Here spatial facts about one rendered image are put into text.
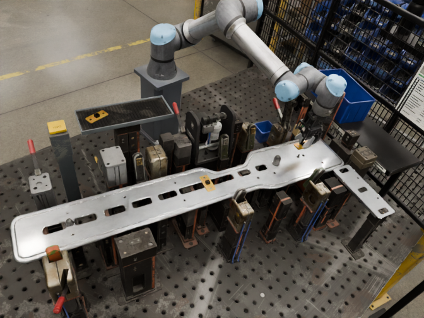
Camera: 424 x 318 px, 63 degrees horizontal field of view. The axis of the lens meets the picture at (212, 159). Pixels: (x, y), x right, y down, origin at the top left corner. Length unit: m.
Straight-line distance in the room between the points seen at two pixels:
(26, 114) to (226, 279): 2.49
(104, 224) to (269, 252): 0.75
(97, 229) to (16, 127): 2.19
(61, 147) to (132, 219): 0.40
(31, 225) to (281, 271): 1.00
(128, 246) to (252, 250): 0.64
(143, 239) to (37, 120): 2.33
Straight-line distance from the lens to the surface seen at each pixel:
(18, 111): 3.52
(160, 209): 1.30
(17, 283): 1.58
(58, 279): 1.13
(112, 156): 1.33
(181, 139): 1.45
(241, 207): 1.29
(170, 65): 1.75
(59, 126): 1.41
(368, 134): 1.89
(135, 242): 1.19
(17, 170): 1.95
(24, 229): 1.32
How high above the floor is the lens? 2.04
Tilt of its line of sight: 44 degrees down
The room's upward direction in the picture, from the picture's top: 10 degrees clockwise
